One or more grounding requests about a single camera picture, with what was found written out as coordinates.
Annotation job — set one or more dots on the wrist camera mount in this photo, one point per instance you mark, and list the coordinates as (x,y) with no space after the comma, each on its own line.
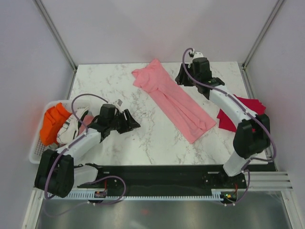
(118,103)
(193,54)

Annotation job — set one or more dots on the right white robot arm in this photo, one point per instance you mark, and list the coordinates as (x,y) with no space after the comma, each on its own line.
(252,134)

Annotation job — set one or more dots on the right aluminium frame post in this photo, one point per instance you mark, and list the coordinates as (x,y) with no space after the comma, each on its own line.
(269,21)

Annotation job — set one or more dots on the folded red t-shirt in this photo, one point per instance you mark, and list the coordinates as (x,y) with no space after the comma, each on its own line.
(228,119)

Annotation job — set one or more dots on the white slotted cable duct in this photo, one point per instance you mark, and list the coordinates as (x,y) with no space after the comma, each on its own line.
(102,195)

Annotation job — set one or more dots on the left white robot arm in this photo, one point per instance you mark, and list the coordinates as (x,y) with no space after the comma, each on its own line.
(58,174)

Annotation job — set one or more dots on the light pink t-shirt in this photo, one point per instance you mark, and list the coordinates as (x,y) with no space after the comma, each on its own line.
(185,113)

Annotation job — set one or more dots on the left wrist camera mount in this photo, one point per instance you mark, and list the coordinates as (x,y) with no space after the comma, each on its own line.
(118,103)

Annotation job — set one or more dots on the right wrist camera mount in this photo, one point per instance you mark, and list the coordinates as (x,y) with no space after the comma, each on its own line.
(193,54)

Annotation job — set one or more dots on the white printed t-shirt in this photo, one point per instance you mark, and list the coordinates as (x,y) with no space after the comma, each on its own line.
(70,128)

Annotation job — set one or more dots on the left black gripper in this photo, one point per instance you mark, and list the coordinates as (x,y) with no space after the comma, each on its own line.
(129,124)

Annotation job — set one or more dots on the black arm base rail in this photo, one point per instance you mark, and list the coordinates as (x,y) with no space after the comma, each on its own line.
(186,180)

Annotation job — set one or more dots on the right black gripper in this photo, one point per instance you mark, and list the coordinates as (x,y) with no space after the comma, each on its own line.
(181,79)

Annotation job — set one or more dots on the dusty rose t-shirt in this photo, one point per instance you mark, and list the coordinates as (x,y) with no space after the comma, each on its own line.
(86,121)

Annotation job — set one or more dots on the aluminium frame post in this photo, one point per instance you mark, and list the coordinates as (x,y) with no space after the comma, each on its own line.
(269,21)
(55,33)

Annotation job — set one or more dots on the left aluminium frame post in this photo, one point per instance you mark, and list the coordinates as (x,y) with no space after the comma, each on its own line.
(55,33)

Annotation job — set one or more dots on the white plastic laundry basket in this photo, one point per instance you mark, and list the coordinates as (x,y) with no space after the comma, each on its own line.
(37,147)

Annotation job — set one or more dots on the orange t-shirt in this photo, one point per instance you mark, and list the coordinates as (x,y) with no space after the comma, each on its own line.
(53,120)

